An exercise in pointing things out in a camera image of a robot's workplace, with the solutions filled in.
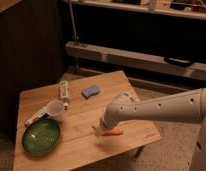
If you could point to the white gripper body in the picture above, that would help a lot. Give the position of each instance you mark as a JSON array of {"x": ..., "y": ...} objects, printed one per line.
[{"x": 108, "y": 122}]

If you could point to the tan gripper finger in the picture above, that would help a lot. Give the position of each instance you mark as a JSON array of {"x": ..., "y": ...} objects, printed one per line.
[
  {"x": 95, "y": 127},
  {"x": 98, "y": 132}
]

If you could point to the orange pepper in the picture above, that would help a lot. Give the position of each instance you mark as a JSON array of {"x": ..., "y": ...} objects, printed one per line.
[{"x": 113, "y": 132}]

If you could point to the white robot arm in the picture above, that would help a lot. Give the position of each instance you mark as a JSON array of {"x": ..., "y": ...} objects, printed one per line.
[{"x": 189, "y": 107}]

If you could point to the green ceramic bowl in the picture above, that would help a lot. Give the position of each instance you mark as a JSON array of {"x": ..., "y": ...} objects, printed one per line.
[{"x": 41, "y": 137}]

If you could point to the blue sponge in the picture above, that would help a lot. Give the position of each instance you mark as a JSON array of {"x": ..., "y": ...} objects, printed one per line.
[{"x": 90, "y": 91}]

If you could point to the wooden table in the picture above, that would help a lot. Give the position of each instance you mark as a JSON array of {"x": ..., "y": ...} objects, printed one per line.
[{"x": 78, "y": 145}]

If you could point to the clear plastic cup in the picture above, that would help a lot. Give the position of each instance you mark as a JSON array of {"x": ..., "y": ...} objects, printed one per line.
[{"x": 55, "y": 109}]

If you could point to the grey metal beam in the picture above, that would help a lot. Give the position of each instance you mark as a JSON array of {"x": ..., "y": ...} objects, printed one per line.
[{"x": 135, "y": 60}]

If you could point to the metal pole stand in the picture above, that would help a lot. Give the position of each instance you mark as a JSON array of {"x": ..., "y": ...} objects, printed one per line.
[{"x": 75, "y": 36}]

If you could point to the cluttered shelf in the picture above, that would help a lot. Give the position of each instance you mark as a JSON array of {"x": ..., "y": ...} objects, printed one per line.
[{"x": 138, "y": 8}]

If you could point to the black handle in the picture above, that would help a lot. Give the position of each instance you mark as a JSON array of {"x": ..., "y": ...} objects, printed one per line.
[{"x": 178, "y": 62}]

